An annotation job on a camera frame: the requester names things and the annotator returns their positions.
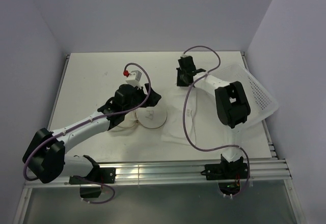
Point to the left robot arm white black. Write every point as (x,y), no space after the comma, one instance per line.
(46,157)

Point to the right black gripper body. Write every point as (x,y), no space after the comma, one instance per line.
(181,80)

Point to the white perforated plastic basket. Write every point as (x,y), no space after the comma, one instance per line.
(261,102)

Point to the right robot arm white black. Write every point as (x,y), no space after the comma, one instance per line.
(231,102)

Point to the round mesh laundry bag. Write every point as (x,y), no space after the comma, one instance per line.
(149,118)

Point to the aluminium rail frame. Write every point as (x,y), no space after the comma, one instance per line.
(168,172)

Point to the white bra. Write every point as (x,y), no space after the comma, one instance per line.
(179,127)

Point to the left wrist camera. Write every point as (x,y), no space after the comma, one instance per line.
(134,78)

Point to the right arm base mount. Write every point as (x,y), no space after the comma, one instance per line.
(234,171)

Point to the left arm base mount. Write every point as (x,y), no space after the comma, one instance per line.
(95,183)

